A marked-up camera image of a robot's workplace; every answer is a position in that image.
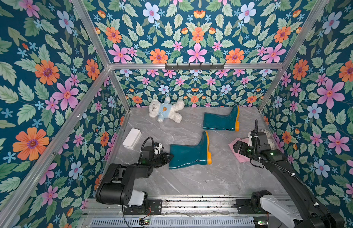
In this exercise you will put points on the teal rubber boot orange sole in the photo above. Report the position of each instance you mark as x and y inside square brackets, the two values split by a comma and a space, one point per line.
[189, 155]

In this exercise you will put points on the pink microfiber cloth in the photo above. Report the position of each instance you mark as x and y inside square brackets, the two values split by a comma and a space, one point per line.
[236, 151]

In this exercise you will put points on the white ventilation grille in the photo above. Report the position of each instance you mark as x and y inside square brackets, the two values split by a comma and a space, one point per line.
[174, 222]

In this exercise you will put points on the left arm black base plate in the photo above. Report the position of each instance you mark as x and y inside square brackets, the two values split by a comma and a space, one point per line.
[149, 207]

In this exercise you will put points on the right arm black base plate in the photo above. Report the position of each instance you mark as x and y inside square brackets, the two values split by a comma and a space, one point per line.
[247, 206]

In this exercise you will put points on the map print glasses case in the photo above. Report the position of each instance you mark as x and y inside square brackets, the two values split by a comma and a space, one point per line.
[270, 137]

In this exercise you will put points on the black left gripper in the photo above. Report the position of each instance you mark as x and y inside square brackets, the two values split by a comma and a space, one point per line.
[163, 158]

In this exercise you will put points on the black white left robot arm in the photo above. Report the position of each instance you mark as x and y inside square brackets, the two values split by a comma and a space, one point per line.
[117, 185]

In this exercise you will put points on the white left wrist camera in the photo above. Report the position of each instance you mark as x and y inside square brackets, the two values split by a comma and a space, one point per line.
[158, 148]

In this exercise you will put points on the white rectangular box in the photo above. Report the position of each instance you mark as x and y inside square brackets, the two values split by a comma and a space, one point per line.
[132, 139]

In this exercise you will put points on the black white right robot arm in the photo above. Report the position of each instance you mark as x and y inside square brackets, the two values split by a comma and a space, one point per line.
[310, 212]

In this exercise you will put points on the white teddy bear blue shirt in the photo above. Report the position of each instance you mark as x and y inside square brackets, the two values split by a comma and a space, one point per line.
[166, 110]

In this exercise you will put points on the black hook rail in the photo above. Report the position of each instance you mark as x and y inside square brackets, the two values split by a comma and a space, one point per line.
[198, 66]

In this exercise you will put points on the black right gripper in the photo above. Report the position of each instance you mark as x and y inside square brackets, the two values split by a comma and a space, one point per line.
[240, 147]

